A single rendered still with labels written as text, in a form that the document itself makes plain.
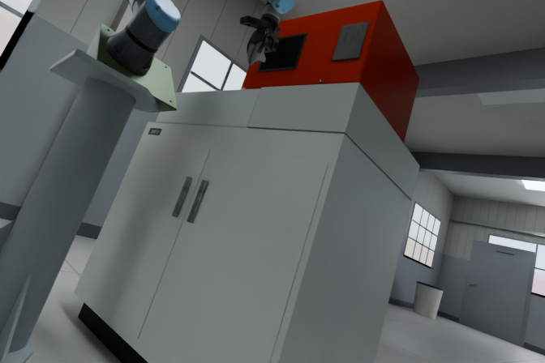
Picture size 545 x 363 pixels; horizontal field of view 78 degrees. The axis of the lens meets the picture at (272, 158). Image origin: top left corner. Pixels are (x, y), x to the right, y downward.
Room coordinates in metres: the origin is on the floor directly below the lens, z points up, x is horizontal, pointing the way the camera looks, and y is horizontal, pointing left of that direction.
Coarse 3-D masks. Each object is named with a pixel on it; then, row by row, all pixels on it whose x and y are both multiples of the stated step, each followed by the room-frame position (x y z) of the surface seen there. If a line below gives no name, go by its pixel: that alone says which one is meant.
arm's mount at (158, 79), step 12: (96, 36) 1.06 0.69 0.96; (108, 36) 1.06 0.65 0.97; (96, 48) 1.00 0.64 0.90; (108, 60) 0.98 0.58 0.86; (156, 60) 1.21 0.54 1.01; (120, 72) 1.00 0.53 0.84; (132, 72) 1.05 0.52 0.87; (156, 72) 1.16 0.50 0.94; (168, 72) 1.23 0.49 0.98; (144, 84) 1.06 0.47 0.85; (156, 84) 1.11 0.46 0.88; (168, 84) 1.18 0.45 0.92; (156, 96) 1.07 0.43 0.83; (168, 96) 1.13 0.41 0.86; (168, 108) 1.13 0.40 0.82
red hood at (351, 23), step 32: (288, 32) 1.84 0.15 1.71; (320, 32) 1.68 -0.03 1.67; (352, 32) 1.54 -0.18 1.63; (384, 32) 1.55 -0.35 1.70; (256, 64) 1.96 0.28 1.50; (288, 64) 1.78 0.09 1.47; (320, 64) 1.63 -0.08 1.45; (352, 64) 1.51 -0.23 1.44; (384, 64) 1.62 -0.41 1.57; (384, 96) 1.70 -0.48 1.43
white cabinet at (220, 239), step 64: (192, 128) 1.22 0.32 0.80; (128, 192) 1.38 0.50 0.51; (192, 192) 1.13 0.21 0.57; (256, 192) 0.95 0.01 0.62; (320, 192) 0.82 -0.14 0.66; (384, 192) 1.06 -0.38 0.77; (128, 256) 1.26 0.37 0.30; (192, 256) 1.05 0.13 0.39; (256, 256) 0.90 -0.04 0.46; (320, 256) 0.85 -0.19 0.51; (384, 256) 1.17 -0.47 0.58; (128, 320) 1.17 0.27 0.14; (192, 320) 0.99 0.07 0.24; (256, 320) 0.86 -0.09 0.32; (320, 320) 0.91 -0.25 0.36
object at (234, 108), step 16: (176, 96) 1.35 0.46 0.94; (192, 96) 1.27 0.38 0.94; (208, 96) 1.21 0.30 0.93; (224, 96) 1.15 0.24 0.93; (240, 96) 1.09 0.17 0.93; (256, 96) 1.04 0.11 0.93; (160, 112) 1.40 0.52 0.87; (176, 112) 1.32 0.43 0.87; (192, 112) 1.25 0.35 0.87; (208, 112) 1.18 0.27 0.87; (224, 112) 1.13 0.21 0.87; (240, 112) 1.07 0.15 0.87
